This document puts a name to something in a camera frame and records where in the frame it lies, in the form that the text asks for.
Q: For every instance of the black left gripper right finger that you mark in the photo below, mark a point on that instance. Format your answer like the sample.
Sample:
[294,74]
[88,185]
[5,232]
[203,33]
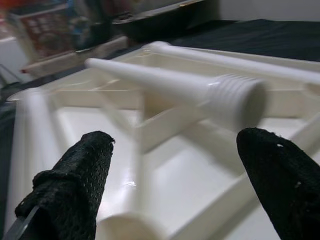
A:
[287,190]

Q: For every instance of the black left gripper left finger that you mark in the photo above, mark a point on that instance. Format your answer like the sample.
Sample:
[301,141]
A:
[75,187]

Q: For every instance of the white plastic table top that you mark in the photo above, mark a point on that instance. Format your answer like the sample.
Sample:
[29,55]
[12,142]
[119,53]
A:
[187,180]

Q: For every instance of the black tablecloth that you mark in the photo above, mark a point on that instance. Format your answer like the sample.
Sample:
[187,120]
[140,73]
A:
[262,37]

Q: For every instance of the orange-lidded storage box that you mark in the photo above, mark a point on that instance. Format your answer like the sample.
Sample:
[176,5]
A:
[45,30]

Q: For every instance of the black wok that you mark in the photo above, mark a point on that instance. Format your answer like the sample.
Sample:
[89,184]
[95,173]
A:
[162,27]

